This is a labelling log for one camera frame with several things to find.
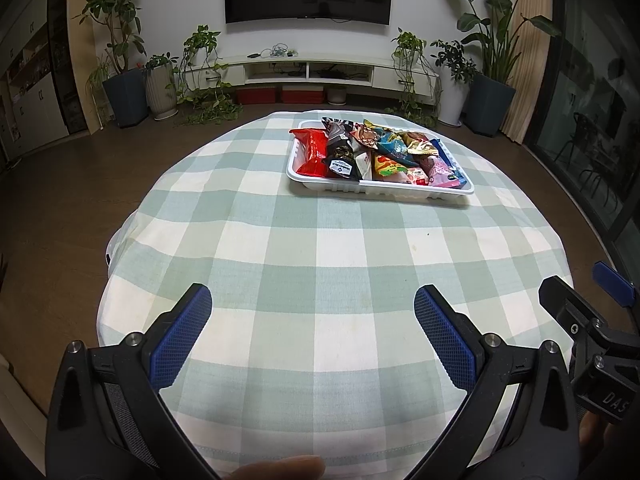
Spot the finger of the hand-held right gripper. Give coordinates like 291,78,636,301
539,275,608,343
592,261,636,307

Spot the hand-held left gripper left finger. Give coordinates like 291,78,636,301
46,282,221,480

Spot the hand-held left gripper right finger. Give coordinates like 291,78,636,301
414,285,583,480

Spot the white plastic tray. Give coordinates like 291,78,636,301
286,119,475,196

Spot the pink snack packet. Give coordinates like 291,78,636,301
420,155,458,188

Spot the yellow cartoon snack packet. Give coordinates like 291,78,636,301
371,152,408,181

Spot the dark blue snack packet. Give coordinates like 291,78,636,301
432,138,468,188

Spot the white and red long packet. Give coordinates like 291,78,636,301
352,147,376,181

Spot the light blue colourful snack packet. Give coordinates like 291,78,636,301
372,127,411,166

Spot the black snack packet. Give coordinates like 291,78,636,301
321,116,363,182

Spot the copper patterned foil snack packet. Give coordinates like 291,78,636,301
350,122,381,151

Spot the red snack packet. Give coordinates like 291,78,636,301
290,128,331,177

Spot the person's right hand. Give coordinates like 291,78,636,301
579,407,622,466

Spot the person's left hand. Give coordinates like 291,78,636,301
235,455,326,480

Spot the green checked tablecloth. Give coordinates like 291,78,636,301
97,109,576,480

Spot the glass sliding door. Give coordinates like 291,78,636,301
525,0,640,261

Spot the broad-leaf plant in dark pot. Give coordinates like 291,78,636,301
430,0,563,136

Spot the plant in tall white pot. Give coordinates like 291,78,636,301
430,39,478,127

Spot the beige curtain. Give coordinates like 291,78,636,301
67,0,108,133
500,0,553,148

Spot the plant in white ribbed pot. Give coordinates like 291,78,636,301
142,54,181,121

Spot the red storage box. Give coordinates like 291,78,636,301
281,85,323,104
236,87,277,105

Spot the white television cabinet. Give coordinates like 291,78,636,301
182,55,441,106

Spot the white storage cabinet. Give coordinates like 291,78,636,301
0,0,76,161

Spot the trailing vine plant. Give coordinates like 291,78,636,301
172,25,243,126
385,27,441,126

